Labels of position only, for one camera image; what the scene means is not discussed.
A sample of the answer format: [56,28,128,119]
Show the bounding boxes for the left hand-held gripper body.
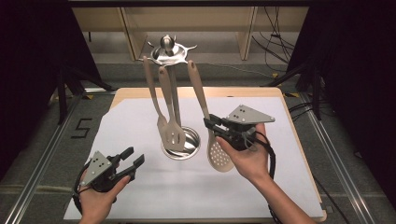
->
[81,150,120,192]

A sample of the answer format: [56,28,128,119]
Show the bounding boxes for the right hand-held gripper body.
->
[222,105,276,152]

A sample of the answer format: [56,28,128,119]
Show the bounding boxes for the beige perforated skimmer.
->
[187,60,235,173]

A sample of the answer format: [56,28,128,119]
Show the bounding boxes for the beige slotted spatula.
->
[158,65,187,153]

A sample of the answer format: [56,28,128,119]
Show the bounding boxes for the beige solid spatula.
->
[142,55,171,147]

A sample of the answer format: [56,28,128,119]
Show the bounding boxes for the metal utensil rack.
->
[138,34,202,161]

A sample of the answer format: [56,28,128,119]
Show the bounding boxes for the person's left hand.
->
[78,164,132,216]

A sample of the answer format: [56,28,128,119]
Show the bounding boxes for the person's right hand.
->
[215,123,272,185]

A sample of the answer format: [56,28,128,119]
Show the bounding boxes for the white paper sheet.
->
[64,96,325,220]

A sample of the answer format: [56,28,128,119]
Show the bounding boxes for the black metal stand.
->
[261,62,323,120]
[55,64,118,125]

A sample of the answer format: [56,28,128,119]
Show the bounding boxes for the wooden shelf unit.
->
[73,7,309,62]

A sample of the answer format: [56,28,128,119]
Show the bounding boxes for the dark curtain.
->
[286,0,396,200]
[0,0,102,181]

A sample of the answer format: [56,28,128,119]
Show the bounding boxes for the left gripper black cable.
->
[72,160,94,216]

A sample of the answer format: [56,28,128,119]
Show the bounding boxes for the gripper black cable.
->
[72,160,94,216]
[247,130,283,224]

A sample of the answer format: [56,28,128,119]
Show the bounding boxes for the white floor cable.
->
[208,63,272,78]

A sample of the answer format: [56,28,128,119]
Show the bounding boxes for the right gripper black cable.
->
[247,130,283,224]

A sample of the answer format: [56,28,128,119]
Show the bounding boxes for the metal floor rail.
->
[3,92,83,224]
[300,92,377,224]

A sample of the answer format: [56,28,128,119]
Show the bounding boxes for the black floor cables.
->
[251,7,297,64]

